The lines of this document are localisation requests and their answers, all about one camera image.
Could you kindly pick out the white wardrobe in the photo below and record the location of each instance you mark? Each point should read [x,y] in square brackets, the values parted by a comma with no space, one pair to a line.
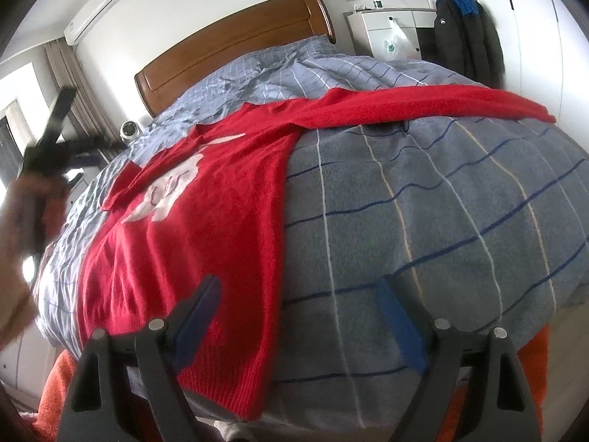
[534,41]

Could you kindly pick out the white cabinet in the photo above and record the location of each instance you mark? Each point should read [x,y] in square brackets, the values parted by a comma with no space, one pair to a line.
[382,32]

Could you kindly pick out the black jacket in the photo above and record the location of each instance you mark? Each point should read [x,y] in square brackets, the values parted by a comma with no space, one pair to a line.
[464,41]

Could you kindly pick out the bed with grey striped sheet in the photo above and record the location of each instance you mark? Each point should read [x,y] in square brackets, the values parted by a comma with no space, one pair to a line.
[257,73]

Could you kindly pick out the white plastic bag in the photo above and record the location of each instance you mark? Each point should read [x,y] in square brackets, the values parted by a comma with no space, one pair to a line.
[398,39]

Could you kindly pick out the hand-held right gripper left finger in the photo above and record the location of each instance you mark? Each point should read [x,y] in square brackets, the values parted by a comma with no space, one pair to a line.
[200,317]

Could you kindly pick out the window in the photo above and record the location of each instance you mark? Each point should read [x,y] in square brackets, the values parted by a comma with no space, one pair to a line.
[14,115]

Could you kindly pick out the blue plaid fleece blanket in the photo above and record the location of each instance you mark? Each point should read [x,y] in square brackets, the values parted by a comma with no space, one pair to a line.
[414,221]

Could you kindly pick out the blue cloth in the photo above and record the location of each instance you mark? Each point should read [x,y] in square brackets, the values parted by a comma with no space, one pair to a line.
[460,2]

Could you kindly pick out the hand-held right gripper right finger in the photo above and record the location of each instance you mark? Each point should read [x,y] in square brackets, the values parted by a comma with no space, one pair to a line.
[400,327]

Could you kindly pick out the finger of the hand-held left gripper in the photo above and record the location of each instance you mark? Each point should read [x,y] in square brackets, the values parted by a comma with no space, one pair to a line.
[89,143]
[60,108]

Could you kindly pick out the white air conditioner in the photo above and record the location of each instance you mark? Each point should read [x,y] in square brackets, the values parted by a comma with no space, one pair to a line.
[92,14]

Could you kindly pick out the white security camera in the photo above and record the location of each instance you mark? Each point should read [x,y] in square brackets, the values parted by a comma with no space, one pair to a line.
[130,130]

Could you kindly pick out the wooden headboard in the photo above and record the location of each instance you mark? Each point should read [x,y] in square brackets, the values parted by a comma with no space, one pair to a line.
[239,41]

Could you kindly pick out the beige curtain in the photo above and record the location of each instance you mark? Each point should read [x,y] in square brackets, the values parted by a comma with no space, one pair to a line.
[80,96]

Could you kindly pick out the orange cloth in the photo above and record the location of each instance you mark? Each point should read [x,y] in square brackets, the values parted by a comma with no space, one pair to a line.
[53,400]

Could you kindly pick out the red towel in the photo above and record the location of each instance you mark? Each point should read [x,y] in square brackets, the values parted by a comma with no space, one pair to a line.
[216,193]

